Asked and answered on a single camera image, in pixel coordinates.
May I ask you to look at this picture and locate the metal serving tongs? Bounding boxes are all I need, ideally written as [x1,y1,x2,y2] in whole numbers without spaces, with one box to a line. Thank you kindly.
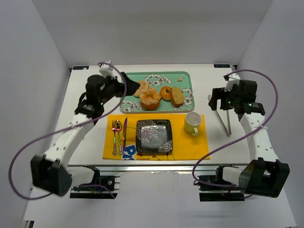
[207,94,232,137]

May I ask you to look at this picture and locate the iridescent fork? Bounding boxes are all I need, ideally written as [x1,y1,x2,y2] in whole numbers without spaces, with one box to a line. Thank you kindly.
[112,120,118,156]

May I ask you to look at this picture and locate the left blue table label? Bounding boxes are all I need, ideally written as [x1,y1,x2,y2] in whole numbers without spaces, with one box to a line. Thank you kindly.
[72,66,89,70]

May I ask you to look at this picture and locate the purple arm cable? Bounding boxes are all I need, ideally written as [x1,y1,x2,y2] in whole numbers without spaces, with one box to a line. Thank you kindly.
[8,61,127,200]
[192,69,279,199]

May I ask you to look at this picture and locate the iridescent spoon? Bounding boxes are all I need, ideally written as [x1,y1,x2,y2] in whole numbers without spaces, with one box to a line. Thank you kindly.
[116,120,123,156]

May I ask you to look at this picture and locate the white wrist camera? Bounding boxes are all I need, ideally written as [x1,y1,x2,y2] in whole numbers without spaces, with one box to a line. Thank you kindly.
[98,60,114,78]
[224,73,240,92]

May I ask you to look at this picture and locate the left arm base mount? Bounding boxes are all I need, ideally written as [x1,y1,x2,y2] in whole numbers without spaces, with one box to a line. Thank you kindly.
[67,165,120,200]

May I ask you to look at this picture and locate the sugared twisted ring bread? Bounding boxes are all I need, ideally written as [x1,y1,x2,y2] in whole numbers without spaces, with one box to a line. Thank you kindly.
[139,88,162,111]

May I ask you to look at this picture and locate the yellow cartoon placemat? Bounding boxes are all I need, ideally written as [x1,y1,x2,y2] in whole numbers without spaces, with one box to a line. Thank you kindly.
[103,114,209,161]

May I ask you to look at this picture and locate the plain pale bagel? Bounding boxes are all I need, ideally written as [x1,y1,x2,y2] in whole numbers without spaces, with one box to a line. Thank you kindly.
[133,80,150,98]

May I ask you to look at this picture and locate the small glazed orange donut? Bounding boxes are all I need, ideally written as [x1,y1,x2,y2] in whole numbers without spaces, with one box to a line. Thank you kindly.
[160,86,171,101]

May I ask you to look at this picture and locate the green floral tray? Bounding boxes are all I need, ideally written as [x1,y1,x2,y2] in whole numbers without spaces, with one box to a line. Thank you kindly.
[118,71,196,114]

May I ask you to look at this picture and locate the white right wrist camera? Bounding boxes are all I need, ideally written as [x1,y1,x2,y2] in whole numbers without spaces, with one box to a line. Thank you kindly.
[224,73,240,92]

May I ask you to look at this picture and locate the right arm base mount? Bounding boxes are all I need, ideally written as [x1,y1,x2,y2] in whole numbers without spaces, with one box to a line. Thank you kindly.
[193,165,245,202]

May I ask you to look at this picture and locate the iridescent knife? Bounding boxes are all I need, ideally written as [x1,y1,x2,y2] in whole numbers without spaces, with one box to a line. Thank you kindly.
[123,117,128,154]

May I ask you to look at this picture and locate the brown bread loaf slice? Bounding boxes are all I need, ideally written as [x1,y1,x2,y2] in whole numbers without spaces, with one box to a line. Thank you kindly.
[170,86,185,107]

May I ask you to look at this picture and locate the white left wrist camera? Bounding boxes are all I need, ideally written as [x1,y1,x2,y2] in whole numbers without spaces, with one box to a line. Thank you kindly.
[98,60,114,78]

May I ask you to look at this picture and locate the right blue table label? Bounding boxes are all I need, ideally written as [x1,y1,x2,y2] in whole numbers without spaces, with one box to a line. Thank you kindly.
[213,64,230,68]

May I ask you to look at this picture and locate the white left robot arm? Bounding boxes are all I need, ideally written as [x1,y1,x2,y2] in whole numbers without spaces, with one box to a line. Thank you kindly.
[30,73,140,196]

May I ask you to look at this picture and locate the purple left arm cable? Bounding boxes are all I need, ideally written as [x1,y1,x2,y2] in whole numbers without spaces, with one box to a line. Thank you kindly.
[8,61,127,200]

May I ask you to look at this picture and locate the black floral square plate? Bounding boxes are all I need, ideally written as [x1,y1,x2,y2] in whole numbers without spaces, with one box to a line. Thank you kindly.
[135,119,173,153]

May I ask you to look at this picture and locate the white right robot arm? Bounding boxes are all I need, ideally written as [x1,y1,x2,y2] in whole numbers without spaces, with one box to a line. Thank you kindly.
[209,80,290,198]

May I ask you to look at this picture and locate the blue table label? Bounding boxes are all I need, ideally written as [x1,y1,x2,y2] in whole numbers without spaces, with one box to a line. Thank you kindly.
[72,66,89,70]
[213,64,230,68]

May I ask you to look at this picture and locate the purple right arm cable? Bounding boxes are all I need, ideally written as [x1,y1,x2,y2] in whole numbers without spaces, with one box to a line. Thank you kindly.
[192,69,279,199]

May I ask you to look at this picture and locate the pale yellow mug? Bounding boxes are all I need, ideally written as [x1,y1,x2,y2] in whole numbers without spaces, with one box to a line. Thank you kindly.
[184,112,202,136]

